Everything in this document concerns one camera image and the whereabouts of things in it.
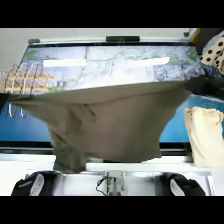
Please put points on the olive T-shirt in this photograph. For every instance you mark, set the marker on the olive T-shirt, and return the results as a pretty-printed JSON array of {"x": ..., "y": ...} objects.
[{"x": 126, "y": 126}]

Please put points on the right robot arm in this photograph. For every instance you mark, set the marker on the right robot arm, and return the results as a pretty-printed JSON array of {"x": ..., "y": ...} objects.
[{"x": 180, "y": 186}]

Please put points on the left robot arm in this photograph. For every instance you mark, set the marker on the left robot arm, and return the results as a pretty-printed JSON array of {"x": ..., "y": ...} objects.
[{"x": 35, "y": 185}]

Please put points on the black box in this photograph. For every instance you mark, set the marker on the black box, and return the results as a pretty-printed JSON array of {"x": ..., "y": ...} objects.
[{"x": 122, "y": 38}]

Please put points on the pile of wooden clothes hangers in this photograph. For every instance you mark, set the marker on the pile of wooden clothes hangers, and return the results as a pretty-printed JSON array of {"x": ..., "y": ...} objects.
[{"x": 26, "y": 80}]

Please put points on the cream garment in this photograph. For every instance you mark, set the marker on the cream garment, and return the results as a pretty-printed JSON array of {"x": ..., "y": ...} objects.
[{"x": 206, "y": 140}]

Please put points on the white black-dotted garment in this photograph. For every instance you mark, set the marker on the white black-dotted garment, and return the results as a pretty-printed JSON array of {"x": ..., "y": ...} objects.
[{"x": 215, "y": 53}]

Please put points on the silver frame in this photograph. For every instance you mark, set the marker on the silver frame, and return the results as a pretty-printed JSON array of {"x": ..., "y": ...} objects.
[{"x": 115, "y": 183}]

